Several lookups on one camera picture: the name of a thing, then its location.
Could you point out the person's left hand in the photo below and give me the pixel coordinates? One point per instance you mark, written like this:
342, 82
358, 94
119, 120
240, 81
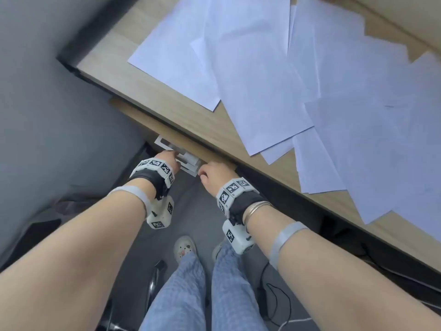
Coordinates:
165, 156

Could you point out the person's right hand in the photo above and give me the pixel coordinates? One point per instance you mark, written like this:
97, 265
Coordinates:
217, 174

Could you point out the person's right leg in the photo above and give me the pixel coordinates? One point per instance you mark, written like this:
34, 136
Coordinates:
231, 293

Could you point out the person's left forearm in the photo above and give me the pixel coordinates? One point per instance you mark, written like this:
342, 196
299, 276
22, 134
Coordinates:
69, 255

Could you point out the pile of white papers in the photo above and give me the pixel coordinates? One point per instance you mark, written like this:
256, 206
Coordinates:
258, 82

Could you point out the person's left leg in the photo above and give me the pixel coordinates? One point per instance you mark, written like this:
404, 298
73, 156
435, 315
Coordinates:
179, 299

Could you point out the black chair base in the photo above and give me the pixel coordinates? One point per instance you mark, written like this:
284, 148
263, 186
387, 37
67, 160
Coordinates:
156, 279

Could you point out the wooden desk drawer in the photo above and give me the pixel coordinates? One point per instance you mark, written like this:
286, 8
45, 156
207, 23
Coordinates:
148, 118

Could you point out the person's leg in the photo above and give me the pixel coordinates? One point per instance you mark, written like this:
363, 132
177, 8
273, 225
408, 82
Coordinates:
231, 293
179, 299

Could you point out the person's right forearm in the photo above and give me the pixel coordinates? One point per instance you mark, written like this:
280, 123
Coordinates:
344, 279

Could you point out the grey forearm band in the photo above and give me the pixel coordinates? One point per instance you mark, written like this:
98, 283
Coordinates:
282, 237
137, 193

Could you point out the white clog shoe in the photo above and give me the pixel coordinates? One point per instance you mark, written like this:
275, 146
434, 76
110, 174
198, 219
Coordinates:
184, 248
217, 251

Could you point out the white marker wrist camera rig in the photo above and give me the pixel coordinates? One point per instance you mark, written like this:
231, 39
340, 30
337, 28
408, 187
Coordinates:
241, 201
141, 177

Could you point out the beige desk back panel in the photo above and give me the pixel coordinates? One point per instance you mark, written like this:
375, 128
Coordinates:
413, 17

